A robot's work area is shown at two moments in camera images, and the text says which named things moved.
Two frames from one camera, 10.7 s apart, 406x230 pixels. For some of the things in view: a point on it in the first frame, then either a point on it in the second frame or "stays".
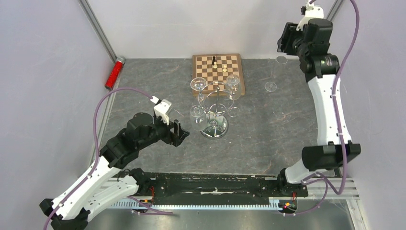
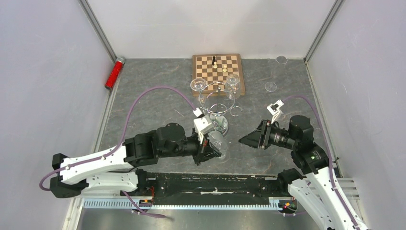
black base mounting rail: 216,188 stays
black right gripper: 285,42 -> 260,136
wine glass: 198,118 -> 217,141
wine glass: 233,86 stays
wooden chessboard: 215,68 stays
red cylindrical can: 115,72 stays
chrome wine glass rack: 216,99 stays
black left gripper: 171,138 -> 205,152
